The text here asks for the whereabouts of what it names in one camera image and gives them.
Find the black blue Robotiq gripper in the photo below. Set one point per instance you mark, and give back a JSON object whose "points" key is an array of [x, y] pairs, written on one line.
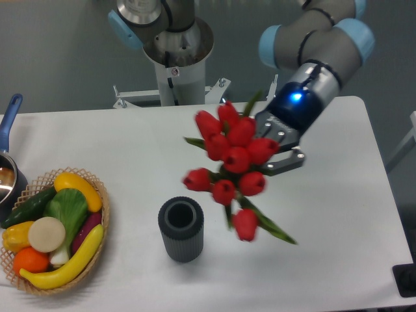
{"points": [[285, 119]]}

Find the red tulip bouquet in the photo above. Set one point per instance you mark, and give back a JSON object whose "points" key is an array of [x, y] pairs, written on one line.
{"points": [[229, 138]]}

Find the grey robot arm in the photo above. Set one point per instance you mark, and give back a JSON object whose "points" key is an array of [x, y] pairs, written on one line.
{"points": [[324, 47]]}

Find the dark grey ribbed vase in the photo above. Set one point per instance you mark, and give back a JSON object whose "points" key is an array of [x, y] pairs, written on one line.
{"points": [[181, 223]]}

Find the black device at edge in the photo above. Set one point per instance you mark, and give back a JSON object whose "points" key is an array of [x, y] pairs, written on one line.
{"points": [[405, 279]]}

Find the purple sweet potato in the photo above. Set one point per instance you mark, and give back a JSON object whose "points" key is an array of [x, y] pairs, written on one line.
{"points": [[92, 220]]}

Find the green leafy vegetable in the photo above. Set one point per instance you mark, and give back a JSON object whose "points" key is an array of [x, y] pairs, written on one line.
{"points": [[70, 207]]}

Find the woven wicker basket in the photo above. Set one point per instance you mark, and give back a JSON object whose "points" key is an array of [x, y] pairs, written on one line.
{"points": [[41, 183]]}

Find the beige round disc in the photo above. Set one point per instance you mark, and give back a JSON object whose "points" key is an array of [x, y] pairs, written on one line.
{"points": [[46, 234]]}

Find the yellow banana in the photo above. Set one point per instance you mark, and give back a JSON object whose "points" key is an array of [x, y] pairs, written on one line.
{"points": [[69, 271]]}

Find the green cucumber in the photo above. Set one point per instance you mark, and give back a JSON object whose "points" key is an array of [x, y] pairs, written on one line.
{"points": [[30, 210]]}

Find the orange fruit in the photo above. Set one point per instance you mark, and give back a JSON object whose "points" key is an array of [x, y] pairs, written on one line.
{"points": [[30, 260]]}

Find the yellow bell pepper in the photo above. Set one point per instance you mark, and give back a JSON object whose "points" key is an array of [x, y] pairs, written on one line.
{"points": [[16, 237]]}

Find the white metal base frame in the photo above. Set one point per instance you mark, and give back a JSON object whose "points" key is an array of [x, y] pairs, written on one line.
{"points": [[136, 95]]}

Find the white frame at right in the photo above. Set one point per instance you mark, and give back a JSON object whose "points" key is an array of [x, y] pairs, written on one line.
{"points": [[403, 147]]}

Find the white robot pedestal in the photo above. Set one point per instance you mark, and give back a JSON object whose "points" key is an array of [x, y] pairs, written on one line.
{"points": [[179, 62]]}

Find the blue handled saucepan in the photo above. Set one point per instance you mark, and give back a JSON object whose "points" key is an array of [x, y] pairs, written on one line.
{"points": [[13, 182]]}

